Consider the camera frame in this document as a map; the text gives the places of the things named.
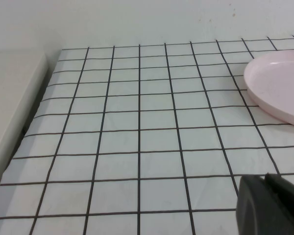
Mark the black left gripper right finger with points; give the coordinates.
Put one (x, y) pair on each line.
(287, 200)

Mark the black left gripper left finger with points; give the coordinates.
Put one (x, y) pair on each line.
(252, 208)

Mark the pink round plate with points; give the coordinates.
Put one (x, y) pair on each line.
(276, 83)

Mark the white black-grid tablecloth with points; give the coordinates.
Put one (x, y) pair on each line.
(147, 137)

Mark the white side ledge panel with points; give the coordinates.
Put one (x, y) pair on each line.
(12, 98)

